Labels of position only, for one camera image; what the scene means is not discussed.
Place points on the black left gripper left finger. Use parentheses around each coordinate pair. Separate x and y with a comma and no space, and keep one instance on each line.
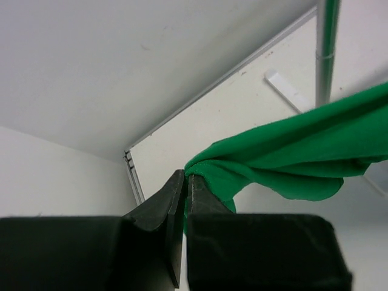
(137,251)

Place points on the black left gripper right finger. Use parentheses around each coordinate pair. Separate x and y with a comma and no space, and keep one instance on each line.
(227,251)

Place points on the green t-shirt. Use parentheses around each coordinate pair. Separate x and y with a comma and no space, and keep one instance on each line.
(304,157)

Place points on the white rack base foot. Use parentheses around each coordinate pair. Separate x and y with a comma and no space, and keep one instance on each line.
(289,94)

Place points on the silver clothes rack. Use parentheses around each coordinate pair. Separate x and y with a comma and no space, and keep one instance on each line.
(327,17)

